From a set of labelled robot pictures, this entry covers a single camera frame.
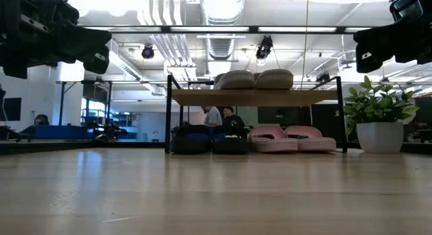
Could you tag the ceiling ventilation duct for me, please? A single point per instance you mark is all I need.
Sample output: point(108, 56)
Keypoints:
point(221, 47)

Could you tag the dark wall monitor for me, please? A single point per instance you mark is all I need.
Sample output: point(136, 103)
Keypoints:
point(11, 109)

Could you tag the black rubber slide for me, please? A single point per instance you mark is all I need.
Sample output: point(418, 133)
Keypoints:
point(231, 146)
point(190, 145)

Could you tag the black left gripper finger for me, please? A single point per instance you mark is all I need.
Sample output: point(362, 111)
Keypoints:
point(98, 63)
point(84, 40)

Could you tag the black standing monitor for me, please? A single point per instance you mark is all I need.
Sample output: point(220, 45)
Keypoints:
point(96, 93)

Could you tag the grey rubber slide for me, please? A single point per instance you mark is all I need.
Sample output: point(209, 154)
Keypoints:
point(234, 80)
point(274, 79)

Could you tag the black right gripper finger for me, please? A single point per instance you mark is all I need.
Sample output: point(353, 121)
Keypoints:
point(384, 37)
point(369, 61)

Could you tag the person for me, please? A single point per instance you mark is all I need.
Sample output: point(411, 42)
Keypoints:
point(233, 122)
point(213, 118)

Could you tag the black ceiling spotlight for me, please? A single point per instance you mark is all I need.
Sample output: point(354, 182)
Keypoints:
point(147, 52)
point(265, 46)

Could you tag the pink rubber slide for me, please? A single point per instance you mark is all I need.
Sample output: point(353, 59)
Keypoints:
point(317, 144)
point(273, 144)

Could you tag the blue furniture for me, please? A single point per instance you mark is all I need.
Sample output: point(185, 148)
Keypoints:
point(57, 132)

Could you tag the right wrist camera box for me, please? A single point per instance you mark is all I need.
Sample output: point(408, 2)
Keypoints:
point(406, 7)

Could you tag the wooden shelf with black frame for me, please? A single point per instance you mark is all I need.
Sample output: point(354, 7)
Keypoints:
point(253, 97)

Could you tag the green plant in white pot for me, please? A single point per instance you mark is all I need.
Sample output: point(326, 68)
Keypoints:
point(379, 137)

